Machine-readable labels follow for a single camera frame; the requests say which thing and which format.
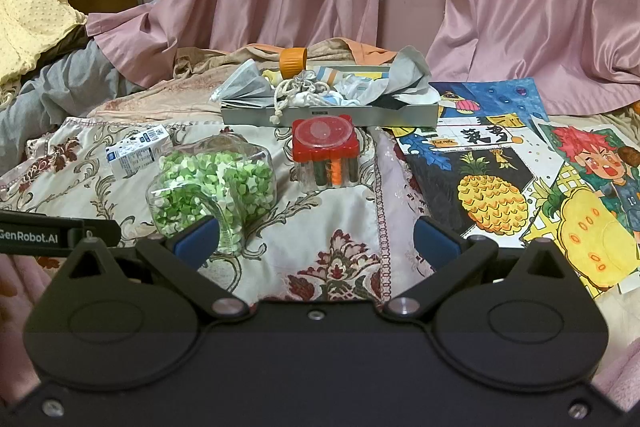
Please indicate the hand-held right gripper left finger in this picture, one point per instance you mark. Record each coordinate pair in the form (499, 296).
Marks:
(197, 236)

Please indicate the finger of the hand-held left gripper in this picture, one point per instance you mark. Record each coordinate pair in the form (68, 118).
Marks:
(102, 232)

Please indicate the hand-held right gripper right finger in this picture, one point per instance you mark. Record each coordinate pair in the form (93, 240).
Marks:
(435, 241)

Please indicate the grey metal tray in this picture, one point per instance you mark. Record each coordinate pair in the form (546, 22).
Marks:
(380, 116)

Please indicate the black cloth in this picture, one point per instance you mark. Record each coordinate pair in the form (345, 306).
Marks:
(392, 103)

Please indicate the grey face mask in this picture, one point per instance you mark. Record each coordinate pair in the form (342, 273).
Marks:
(245, 87)

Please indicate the grey cloth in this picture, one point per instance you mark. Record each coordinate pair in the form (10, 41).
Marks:
(405, 74)

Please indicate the clear jar of green stars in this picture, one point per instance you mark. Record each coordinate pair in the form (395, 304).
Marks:
(215, 187)

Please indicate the pineapple painting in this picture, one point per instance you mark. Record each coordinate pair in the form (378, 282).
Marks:
(485, 197)

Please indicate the white and blue milk carton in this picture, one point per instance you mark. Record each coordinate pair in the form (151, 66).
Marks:
(137, 152)

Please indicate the floral patterned bedspread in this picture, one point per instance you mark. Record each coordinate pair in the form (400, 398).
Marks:
(310, 217)

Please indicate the beige quilt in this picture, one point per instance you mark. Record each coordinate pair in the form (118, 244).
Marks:
(165, 92)

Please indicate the red lid crayon container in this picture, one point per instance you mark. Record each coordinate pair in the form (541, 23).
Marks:
(325, 139)

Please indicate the grey garment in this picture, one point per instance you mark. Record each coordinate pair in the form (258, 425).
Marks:
(70, 82)

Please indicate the blue painting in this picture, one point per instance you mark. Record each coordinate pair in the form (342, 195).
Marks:
(500, 99)

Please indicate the cartoon boy painting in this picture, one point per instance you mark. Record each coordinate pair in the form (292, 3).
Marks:
(590, 217)

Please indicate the dark cloth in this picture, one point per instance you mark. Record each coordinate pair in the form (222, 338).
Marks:
(65, 41)

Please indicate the orange cloth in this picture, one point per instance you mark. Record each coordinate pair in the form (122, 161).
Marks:
(370, 54)

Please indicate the pink fleece blanket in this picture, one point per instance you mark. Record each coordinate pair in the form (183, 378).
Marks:
(620, 357)

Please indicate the orange round object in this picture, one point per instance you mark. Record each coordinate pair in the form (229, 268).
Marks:
(636, 109)

